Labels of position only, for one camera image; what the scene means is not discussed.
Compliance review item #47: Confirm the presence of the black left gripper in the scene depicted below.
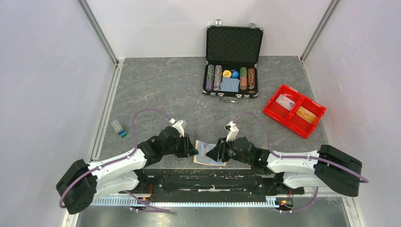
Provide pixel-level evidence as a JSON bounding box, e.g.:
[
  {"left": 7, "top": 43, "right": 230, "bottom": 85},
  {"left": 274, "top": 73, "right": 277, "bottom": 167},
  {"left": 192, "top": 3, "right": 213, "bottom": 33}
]
[{"left": 162, "top": 133, "right": 199, "bottom": 157}]

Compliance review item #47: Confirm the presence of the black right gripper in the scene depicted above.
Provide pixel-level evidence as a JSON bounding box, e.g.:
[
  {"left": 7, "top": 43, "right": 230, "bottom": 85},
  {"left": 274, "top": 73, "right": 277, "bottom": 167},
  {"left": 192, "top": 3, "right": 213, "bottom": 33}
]
[{"left": 206, "top": 136, "right": 252, "bottom": 165}]

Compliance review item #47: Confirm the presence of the beige leather card holder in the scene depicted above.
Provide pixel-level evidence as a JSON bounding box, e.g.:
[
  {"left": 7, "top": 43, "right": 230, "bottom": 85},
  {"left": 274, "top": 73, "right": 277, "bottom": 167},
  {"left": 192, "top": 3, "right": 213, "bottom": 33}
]
[{"left": 193, "top": 140, "right": 227, "bottom": 166}]

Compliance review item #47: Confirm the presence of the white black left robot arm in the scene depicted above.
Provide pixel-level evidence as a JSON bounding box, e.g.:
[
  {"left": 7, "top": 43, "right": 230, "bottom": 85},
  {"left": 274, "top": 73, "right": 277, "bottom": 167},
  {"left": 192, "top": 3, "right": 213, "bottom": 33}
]
[{"left": 56, "top": 126, "right": 198, "bottom": 215}]

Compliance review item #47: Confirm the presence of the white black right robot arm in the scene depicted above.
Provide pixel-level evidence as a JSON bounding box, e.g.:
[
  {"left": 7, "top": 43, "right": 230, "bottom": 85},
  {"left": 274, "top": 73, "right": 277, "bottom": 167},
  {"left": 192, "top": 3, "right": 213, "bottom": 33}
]
[{"left": 206, "top": 137, "right": 366, "bottom": 197}]

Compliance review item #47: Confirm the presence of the blue playing card deck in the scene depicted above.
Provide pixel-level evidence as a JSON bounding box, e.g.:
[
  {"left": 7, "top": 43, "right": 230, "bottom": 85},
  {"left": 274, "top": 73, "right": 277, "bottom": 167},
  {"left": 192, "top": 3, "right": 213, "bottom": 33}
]
[{"left": 220, "top": 77, "right": 240, "bottom": 92}]

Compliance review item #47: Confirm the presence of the white card in bin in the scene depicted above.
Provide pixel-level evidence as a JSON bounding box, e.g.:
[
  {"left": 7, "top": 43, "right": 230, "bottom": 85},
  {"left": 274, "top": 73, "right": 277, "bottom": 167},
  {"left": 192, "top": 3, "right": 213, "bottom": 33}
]
[{"left": 276, "top": 94, "right": 295, "bottom": 111}]

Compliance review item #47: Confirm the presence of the yellow card in bin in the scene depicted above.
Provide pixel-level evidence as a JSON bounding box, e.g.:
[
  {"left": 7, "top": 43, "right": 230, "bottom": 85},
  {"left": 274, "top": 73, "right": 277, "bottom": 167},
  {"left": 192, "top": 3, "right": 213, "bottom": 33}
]
[{"left": 296, "top": 106, "right": 316, "bottom": 123}]

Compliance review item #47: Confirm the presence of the green purple chip row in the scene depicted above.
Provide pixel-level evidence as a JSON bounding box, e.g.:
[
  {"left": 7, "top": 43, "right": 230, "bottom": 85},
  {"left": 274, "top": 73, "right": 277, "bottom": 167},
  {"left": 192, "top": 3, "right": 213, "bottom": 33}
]
[{"left": 206, "top": 64, "right": 215, "bottom": 91}]

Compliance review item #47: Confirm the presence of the pink white chip row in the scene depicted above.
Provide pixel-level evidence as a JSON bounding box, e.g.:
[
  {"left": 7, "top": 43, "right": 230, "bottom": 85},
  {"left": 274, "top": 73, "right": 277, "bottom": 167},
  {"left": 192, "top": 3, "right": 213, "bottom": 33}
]
[{"left": 213, "top": 65, "right": 222, "bottom": 91}]

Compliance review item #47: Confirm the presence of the yellow dealer chip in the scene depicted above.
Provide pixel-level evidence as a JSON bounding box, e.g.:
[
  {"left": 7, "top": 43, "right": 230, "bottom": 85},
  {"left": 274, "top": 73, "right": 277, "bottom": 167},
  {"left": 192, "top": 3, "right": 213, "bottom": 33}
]
[{"left": 222, "top": 70, "right": 232, "bottom": 78}]

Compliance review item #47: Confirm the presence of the blue dealer chip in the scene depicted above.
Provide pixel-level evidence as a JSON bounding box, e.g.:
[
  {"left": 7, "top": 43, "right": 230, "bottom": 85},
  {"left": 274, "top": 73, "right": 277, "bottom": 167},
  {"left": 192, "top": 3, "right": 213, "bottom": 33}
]
[{"left": 231, "top": 70, "right": 239, "bottom": 78}]

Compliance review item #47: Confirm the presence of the green orange chip row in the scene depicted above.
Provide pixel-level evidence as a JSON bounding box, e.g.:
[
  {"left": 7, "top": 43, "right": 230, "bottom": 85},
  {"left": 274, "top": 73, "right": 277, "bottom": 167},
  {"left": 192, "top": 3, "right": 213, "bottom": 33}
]
[{"left": 240, "top": 67, "right": 248, "bottom": 90}]

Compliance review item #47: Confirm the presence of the orange brown chip row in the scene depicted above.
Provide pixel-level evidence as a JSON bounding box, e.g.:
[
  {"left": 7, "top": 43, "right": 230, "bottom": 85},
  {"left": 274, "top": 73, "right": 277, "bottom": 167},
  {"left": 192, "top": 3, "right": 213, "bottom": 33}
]
[{"left": 247, "top": 68, "right": 256, "bottom": 94}]

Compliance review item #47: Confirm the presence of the red double plastic bin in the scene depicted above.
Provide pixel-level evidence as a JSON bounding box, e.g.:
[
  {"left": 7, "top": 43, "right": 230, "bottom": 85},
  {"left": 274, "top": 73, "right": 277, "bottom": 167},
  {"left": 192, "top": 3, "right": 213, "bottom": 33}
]
[{"left": 263, "top": 84, "right": 326, "bottom": 139}]

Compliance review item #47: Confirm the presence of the black poker chip case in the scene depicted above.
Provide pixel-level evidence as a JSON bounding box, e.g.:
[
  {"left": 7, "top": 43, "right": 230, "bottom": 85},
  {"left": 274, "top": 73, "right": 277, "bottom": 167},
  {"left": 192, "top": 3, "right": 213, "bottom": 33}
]
[{"left": 201, "top": 19, "right": 264, "bottom": 103}]

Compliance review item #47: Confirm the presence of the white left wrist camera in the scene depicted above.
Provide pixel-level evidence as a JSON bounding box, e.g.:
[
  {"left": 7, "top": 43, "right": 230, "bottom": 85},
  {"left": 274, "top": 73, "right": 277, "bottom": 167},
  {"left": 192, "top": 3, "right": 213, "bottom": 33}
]
[{"left": 169, "top": 118, "right": 187, "bottom": 137}]

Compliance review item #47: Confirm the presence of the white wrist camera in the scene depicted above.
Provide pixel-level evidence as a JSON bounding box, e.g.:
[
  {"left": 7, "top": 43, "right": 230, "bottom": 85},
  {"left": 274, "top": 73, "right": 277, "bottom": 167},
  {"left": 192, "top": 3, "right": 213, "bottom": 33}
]
[
  {"left": 225, "top": 121, "right": 239, "bottom": 141},
  {"left": 169, "top": 118, "right": 187, "bottom": 137}
]

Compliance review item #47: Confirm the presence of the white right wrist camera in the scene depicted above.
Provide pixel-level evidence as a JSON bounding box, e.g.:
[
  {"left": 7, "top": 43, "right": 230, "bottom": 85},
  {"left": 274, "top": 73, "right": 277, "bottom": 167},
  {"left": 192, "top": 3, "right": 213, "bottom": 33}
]
[{"left": 225, "top": 121, "right": 239, "bottom": 141}]

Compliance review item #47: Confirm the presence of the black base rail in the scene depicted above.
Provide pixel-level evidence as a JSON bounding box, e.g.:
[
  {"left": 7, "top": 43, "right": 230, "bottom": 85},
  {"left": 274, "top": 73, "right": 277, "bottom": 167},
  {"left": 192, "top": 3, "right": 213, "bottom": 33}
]
[{"left": 130, "top": 169, "right": 305, "bottom": 202}]

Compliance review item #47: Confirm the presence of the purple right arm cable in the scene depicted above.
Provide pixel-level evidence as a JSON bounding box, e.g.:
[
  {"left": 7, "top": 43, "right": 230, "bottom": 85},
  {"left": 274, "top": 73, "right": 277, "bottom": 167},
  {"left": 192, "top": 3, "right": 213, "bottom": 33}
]
[{"left": 233, "top": 112, "right": 370, "bottom": 214}]

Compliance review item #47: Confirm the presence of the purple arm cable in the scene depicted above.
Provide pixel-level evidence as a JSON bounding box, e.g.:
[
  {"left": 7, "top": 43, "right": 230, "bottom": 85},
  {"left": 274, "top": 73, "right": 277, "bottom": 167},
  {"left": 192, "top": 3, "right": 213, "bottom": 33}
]
[
  {"left": 59, "top": 108, "right": 175, "bottom": 214},
  {"left": 233, "top": 112, "right": 370, "bottom": 214}
]

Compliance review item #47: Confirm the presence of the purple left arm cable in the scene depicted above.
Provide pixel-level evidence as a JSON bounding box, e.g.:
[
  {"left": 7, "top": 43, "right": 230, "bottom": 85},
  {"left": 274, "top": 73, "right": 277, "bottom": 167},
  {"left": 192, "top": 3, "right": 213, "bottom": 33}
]
[{"left": 59, "top": 108, "right": 175, "bottom": 214}]

